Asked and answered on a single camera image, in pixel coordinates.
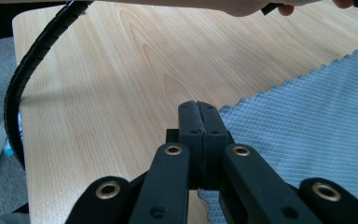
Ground grey cloth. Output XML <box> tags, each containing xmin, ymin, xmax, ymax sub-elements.
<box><xmin>198</xmin><ymin>41</ymin><xmax>358</xmax><ymax>224</ymax></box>

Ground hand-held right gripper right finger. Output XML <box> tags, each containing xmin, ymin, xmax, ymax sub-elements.
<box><xmin>197</xmin><ymin>100</ymin><xmax>235</xmax><ymax>191</ymax></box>

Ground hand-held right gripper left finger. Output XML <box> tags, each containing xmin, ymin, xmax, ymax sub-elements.
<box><xmin>166</xmin><ymin>100</ymin><xmax>205</xmax><ymax>190</ymax></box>

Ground left gripper black wrapped cable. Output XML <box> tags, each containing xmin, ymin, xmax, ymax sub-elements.
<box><xmin>3</xmin><ymin>0</ymin><xmax>91</xmax><ymax>172</ymax></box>

